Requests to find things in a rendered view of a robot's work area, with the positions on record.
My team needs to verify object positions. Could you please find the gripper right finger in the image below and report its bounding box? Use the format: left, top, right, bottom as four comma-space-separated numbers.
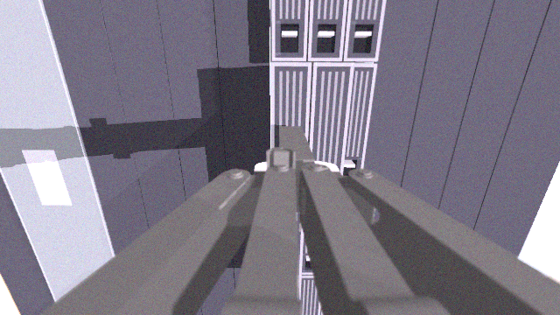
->
290, 126, 560, 315

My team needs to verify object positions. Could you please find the black drive blank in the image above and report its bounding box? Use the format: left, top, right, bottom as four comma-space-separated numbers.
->
306, 0, 347, 62
340, 0, 386, 62

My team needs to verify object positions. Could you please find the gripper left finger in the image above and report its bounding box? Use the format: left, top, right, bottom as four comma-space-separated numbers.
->
39, 126, 302, 315

